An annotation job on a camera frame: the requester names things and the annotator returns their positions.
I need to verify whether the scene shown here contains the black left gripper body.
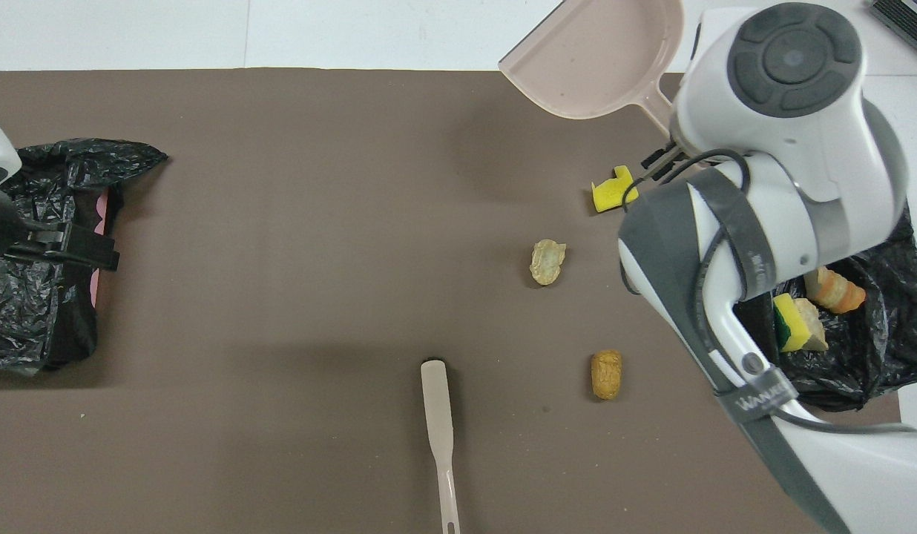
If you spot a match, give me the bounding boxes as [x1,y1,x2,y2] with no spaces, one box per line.
[0,194,68,262]

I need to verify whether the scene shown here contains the large notched yellow sponge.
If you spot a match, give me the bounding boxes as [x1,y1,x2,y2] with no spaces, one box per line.
[591,165,640,214]

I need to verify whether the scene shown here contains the beige plastic dustpan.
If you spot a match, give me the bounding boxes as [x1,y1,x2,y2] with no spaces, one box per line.
[498,0,686,142]

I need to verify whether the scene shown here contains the pale bread chunk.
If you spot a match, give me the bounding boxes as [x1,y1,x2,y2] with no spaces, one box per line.
[796,298,830,351]
[530,239,568,287]

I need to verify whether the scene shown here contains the small yellow sponge piece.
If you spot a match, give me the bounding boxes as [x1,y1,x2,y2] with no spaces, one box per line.
[772,293,809,353]

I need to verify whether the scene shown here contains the striped orange bread piece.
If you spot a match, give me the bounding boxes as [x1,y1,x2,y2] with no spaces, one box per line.
[803,267,867,314]

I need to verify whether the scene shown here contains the beige hand brush black bristles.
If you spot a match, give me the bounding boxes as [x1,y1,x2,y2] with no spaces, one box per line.
[420,359,461,534]

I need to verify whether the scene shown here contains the pink bin with black bag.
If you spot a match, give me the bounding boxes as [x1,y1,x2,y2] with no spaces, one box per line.
[0,138,169,375]

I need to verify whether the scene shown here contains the black bag-lined trash bin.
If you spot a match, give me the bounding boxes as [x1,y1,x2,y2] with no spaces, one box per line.
[732,204,917,412]

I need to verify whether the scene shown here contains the brown table mat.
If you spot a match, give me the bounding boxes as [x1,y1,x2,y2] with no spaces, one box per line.
[0,68,914,534]

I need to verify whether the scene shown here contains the dark ribbed panel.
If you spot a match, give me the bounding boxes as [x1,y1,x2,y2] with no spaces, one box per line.
[869,0,917,64]

